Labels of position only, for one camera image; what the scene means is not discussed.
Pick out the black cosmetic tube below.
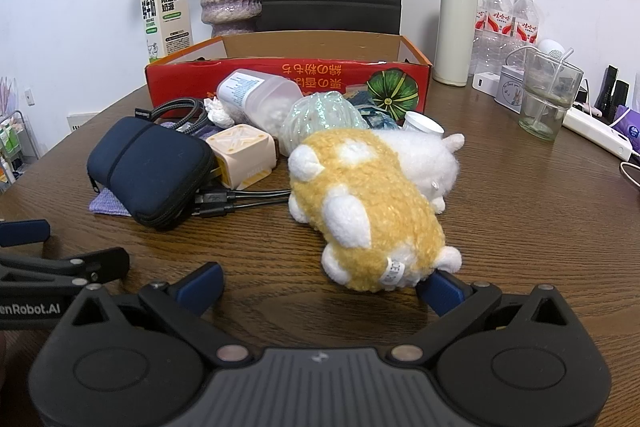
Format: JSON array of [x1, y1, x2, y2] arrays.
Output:
[[612, 79, 631, 118], [599, 66, 620, 114]]

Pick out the black usb cable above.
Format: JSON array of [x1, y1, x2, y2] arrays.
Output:
[[194, 188, 293, 206], [194, 197, 293, 219]]

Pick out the clear glass straw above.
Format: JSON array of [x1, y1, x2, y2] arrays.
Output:
[[536, 43, 576, 128]]

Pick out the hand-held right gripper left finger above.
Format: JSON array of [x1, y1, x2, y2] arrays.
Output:
[[71, 262, 256, 367]]

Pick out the peach cube charger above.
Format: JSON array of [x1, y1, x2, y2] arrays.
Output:
[[205, 123, 280, 192]]

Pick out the yellow and white plush toy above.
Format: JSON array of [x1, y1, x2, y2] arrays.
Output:
[[287, 128, 466, 293]]

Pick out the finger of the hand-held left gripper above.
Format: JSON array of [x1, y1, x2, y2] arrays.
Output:
[[0, 219, 52, 249], [0, 247, 131, 295]]

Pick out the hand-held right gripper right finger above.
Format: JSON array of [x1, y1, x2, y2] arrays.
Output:
[[384, 271, 569, 364]]

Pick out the blue snack packet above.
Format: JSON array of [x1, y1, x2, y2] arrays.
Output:
[[350, 94, 401, 130]]

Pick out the grey braided cable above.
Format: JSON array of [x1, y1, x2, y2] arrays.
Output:
[[135, 97, 222, 140]]

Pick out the wooden desktop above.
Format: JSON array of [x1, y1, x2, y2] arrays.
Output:
[[0, 79, 640, 408]]

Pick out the red cardboard box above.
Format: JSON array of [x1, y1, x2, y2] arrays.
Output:
[[145, 33, 433, 120]]

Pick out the white wall outlet panel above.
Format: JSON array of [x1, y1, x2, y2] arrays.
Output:
[[66, 111, 106, 132]]

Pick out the wire rack with booklets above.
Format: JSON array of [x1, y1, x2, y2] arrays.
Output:
[[0, 77, 41, 192]]

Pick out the white power strip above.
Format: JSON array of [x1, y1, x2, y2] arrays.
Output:
[[562, 104, 636, 162]]

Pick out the crumpled white tissue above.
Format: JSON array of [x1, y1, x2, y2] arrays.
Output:
[[202, 96, 236, 128]]

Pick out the white thermos bottle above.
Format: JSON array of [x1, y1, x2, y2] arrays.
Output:
[[432, 0, 482, 88]]

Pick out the navy zipper pouch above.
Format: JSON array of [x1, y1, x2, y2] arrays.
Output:
[[86, 116, 217, 229]]

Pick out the purple knitted cloth bag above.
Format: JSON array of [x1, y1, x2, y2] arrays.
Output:
[[89, 186, 132, 219]]

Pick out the white cable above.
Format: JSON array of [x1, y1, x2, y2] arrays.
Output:
[[620, 152, 640, 185]]

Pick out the clear glass cup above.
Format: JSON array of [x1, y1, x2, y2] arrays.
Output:
[[518, 49, 585, 142]]

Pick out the white charger block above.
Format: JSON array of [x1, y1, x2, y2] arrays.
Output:
[[472, 72, 503, 96]]

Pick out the purple tissue packet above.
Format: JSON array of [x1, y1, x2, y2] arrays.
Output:
[[611, 104, 640, 155]]

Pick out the clear plastic pill bottle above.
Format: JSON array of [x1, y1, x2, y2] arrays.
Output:
[[216, 69, 303, 142]]

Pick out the small rabbit print tin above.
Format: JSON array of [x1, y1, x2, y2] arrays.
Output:
[[494, 67, 528, 114]]

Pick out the clear water bottle red label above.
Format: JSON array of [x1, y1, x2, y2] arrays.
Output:
[[475, 0, 516, 75], [511, 0, 543, 45]]

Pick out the white and green milk carton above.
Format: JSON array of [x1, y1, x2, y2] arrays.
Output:
[[139, 0, 195, 65]]

